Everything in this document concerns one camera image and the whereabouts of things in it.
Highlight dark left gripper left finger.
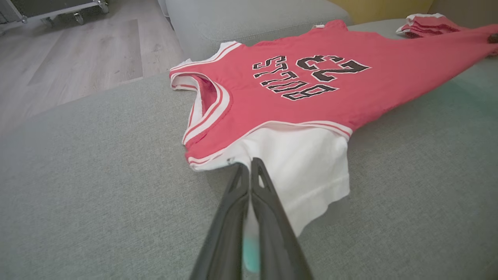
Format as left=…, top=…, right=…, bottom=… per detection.
left=189, top=163, right=249, bottom=280

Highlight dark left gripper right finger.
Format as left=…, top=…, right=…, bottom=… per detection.
left=251, top=157, right=314, bottom=280

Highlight red shorts with white band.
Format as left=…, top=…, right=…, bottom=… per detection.
left=396, top=13, right=471, bottom=39

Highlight red jersey with white sleeves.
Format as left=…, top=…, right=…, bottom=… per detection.
left=169, top=19, right=498, bottom=273

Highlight black flight case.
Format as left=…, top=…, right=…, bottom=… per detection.
left=0, top=0, right=109, bottom=35

